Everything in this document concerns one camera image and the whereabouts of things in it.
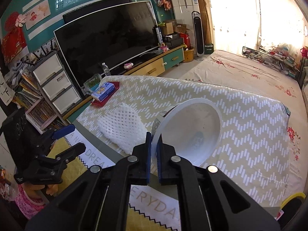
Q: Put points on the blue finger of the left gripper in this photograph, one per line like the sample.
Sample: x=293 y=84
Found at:
x=63 y=132

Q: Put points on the patterned yellow grey tablecloth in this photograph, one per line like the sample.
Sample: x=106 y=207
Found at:
x=243 y=134

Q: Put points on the floral beige floor mattress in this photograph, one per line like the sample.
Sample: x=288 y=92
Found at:
x=237 y=72

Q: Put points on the low rack of books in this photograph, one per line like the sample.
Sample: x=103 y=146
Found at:
x=280 y=61

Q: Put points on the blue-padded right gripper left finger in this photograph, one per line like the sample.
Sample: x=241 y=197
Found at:
x=98 y=199

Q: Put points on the blue tissue pack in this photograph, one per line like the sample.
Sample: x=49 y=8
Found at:
x=103 y=91

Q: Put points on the white foam fruit net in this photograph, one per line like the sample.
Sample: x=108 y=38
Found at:
x=123 y=126

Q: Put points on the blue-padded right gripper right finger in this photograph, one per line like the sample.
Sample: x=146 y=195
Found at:
x=208 y=199

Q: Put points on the white instant noodle bowl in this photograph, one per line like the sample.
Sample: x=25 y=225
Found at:
x=192 y=127

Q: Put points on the white plastic drawer unit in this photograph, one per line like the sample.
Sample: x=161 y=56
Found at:
x=55 y=83

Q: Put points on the black flat screen television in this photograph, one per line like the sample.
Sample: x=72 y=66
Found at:
x=110 y=36

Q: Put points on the white tall cabinet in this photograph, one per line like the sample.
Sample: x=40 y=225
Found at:
x=183 y=11

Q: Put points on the yellow-rimmed black trash bin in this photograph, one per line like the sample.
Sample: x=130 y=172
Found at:
x=298 y=195

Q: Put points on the white tower fan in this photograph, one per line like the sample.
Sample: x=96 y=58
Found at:
x=198 y=35

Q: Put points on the clear water bottle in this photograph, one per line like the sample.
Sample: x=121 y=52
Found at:
x=106 y=70

